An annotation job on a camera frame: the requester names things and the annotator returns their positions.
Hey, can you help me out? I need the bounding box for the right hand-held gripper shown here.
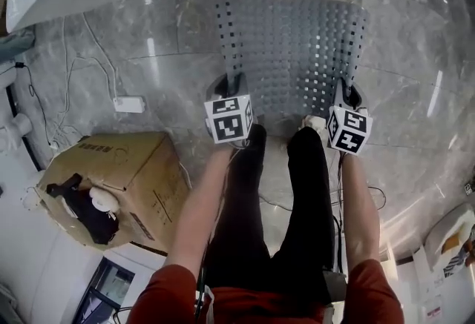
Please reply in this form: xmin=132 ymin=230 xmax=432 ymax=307
xmin=325 ymin=76 xmax=374 ymax=157

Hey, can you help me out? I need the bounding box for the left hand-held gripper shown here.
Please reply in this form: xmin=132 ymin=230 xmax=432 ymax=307
xmin=203 ymin=72 xmax=255 ymax=145

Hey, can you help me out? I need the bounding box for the perforated metal floor drain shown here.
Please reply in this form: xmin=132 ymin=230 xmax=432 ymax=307
xmin=213 ymin=0 xmax=372 ymax=120

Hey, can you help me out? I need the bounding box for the person's right forearm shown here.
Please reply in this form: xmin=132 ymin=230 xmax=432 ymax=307
xmin=338 ymin=151 xmax=382 ymax=272

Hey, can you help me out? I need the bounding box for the person's left forearm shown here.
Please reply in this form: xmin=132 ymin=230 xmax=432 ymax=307
xmin=164 ymin=142 xmax=234 ymax=274

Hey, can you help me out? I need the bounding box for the person's right shoe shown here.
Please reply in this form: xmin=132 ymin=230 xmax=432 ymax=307
xmin=299 ymin=114 xmax=329 ymax=136

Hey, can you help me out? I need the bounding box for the white power strip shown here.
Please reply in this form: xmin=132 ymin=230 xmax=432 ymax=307
xmin=112 ymin=93 xmax=146 ymax=113

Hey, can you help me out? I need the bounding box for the person's right leg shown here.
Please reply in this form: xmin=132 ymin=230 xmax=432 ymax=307
xmin=269 ymin=126 xmax=347 ymax=305

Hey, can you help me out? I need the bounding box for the person's leg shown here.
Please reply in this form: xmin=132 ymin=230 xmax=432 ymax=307
xmin=269 ymin=126 xmax=347 ymax=305
xmin=203 ymin=124 xmax=274 ymax=292

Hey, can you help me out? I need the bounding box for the large cardboard box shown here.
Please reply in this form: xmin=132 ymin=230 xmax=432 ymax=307
xmin=36 ymin=130 xmax=191 ymax=251

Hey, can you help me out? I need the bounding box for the person's left leg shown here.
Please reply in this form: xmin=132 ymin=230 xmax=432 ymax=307
xmin=203 ymin=124 xmax=274 ymax=292

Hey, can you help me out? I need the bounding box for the white round cushion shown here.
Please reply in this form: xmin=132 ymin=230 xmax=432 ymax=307
xmin=89 ymin=186 xmax=121 ymax=213

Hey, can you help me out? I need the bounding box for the white basin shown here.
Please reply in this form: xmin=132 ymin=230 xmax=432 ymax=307
xmin=425 ymin=202 xmax=475 ymax=281

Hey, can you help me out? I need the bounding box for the black bag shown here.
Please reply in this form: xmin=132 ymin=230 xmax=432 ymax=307
xmin=45 ymin=173 xmax=120 ymax=245

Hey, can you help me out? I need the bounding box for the white toilet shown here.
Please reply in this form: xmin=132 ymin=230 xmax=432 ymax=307
xmin=0 ymin=112 xmax=35 ymax=153

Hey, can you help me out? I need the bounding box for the person's red shirt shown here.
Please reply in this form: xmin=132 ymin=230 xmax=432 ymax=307
xmin=128 ymin=258 xmax=404 ymax=324

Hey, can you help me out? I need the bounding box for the white cable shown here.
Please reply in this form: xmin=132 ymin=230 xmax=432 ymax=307
xmin=47 ymin=13 xmax=122 ymax=148

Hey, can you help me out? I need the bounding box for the black cable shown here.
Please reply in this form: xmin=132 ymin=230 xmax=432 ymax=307
xmin=13 ymin=60 xmax=53 ymax=148

